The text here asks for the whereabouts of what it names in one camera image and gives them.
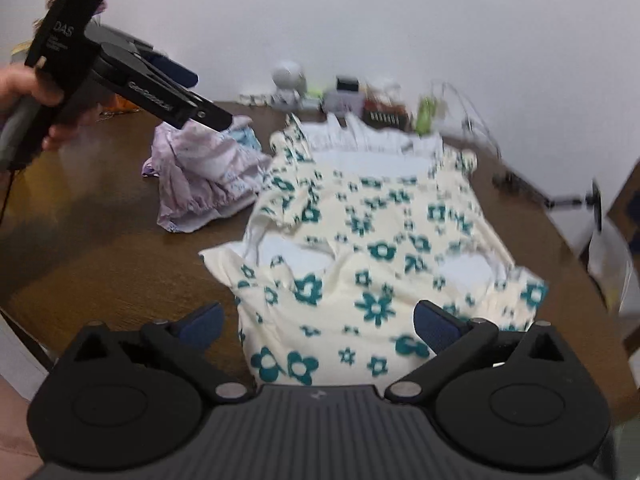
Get white charging cable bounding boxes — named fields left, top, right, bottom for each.
left=432, top=79, right=504, bottom=162

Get green spray bottle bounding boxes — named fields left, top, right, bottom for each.
left=414, top=96, right=438, bottom=136

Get cream green floral garment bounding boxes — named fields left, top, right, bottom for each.
left=201, top=116, right=548, bottom=389

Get small black box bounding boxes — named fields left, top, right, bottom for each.
left=336, top=76, right=360, bottom=92

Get white floral tin box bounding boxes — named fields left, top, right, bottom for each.
left=321, top=89, right=366, bottom=117

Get red green tissue box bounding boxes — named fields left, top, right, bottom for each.
left=362, top=79, right=411, bottom=131

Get pink floral garment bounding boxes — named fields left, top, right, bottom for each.
left=141, top=115, right=271, bottom=233

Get green white tissue packs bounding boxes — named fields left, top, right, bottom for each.
left=299, top=89, right=323, bottom=110

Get white robot speaker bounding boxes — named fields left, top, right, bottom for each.
left=271, top=61, right=307, bottom=110

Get person left hand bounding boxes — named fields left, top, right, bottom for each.
left=1, top=64, right=101, bottom=151

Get plastic bag of oranges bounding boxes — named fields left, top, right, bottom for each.
left=99, top=89, right=141, bottom=122

